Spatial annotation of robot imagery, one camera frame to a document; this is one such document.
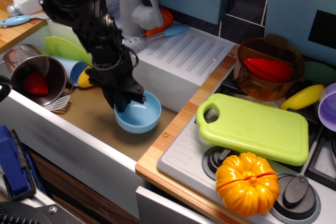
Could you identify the orange toy pumpkin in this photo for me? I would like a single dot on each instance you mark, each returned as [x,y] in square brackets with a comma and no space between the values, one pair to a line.
[247,184]

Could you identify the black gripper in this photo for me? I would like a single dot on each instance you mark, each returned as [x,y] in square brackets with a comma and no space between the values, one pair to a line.
[113,71]

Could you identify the blue clamp block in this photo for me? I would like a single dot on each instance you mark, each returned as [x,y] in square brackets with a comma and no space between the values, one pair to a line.
[15,164]

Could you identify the yellow toy corn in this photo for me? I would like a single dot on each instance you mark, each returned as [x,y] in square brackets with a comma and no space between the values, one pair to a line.
[83,79]

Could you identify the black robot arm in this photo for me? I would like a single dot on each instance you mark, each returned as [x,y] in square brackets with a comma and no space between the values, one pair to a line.
[89,20]

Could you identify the green cutting board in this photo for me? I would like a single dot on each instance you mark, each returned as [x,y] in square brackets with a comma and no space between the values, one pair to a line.
[246,126]

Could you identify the light blue bowl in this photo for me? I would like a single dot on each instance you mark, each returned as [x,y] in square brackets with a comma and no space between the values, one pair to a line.
[138,118]

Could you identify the purple bowl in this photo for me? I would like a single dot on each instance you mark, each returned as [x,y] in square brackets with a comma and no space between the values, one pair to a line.
[326,108]

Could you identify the yellow toy banana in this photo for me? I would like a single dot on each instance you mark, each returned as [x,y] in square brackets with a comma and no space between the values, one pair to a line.
[304,98]

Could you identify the white bottle silver cap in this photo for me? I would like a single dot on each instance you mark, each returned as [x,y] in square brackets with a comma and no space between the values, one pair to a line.
[23,7]

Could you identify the red toy strawberry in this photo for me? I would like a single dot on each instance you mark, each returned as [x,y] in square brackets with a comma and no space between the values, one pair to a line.
[35,83]

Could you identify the transparent orange pot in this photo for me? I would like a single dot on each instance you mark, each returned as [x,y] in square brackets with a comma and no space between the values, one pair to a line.
[272,49]

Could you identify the grey stove knob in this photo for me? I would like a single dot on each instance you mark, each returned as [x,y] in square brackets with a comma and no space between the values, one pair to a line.
[298,201]

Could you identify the grey toy faucet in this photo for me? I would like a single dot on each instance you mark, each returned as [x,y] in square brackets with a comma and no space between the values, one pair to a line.
[136,18]

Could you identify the red toy pepper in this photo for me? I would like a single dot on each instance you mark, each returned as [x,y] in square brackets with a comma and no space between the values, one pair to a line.
[269,70]

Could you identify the grey slotted spoon blue handle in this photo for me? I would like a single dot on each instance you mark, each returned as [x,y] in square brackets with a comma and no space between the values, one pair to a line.
[137,44]

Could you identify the light blue cup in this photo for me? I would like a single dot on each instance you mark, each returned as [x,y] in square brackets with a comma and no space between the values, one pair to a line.
[73,68]

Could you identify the white slotted spatula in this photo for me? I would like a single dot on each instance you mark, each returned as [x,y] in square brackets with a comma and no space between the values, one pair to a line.
[59,104]

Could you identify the blue handled utensil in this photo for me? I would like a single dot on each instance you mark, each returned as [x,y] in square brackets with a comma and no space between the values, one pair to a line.
[21,19]

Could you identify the green plastic plate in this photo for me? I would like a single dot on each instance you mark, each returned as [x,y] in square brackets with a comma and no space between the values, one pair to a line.
[60,47]

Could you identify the steel pot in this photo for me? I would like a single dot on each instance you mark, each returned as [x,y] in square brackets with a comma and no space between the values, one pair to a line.
[50,68]

